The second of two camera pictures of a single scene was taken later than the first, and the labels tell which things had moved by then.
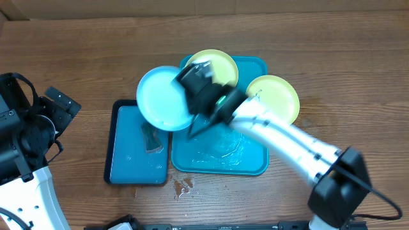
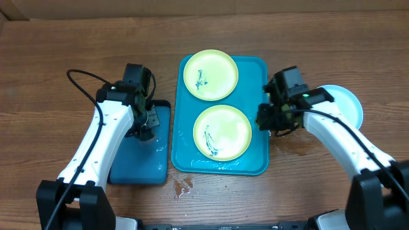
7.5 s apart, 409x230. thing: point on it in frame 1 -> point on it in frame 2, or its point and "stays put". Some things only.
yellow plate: (277, 95) -> (222, 133)
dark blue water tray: (127, 161) stays put
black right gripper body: (200, 119) -> (266, 118)
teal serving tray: (218, 149) stays put
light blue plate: (164, 105) -> (347, 103)
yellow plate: (223, 70) stays put
